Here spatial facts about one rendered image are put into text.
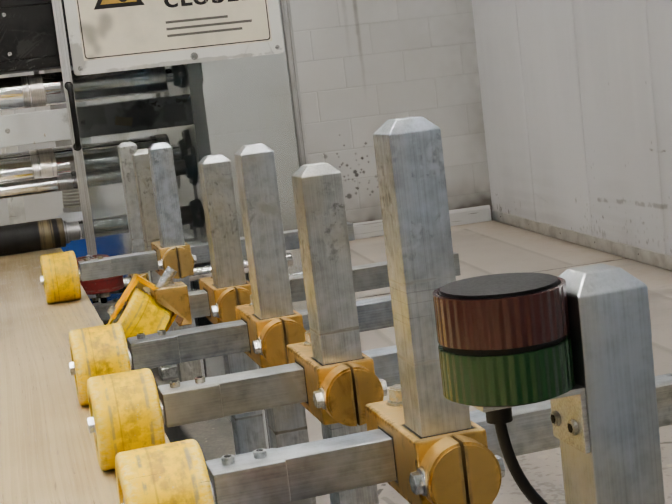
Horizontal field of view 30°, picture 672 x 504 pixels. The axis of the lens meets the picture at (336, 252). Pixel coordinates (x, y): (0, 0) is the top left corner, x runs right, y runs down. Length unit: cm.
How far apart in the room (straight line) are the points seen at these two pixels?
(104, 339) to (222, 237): 28
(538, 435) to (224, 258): 72
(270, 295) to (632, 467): 75
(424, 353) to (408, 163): 12
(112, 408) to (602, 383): 56
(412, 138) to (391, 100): 862
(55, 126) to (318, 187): 182
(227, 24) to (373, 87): 658
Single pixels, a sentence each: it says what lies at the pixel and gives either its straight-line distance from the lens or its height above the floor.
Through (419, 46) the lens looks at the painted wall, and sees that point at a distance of 948.
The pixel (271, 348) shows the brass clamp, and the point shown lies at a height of 95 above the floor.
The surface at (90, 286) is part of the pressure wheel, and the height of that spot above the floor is 89.
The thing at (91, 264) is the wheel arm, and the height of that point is 96.
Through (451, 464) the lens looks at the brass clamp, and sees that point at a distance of 81.
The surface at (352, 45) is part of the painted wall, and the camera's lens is 936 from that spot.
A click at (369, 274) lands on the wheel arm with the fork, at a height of 95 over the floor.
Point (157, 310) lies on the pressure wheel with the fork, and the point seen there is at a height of 95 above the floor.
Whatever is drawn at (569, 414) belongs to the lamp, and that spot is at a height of 104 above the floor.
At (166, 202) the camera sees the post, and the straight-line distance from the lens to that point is 203.
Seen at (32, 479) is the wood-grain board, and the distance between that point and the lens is 111.
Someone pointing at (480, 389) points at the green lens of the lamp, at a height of 107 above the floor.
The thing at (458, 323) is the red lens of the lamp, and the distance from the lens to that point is 55.
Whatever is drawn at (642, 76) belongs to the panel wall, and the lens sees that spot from 692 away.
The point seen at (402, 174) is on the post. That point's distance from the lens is 80.
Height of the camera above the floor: 121
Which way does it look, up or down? 8 degrees down
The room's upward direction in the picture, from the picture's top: 7 degrees counter-clockwise
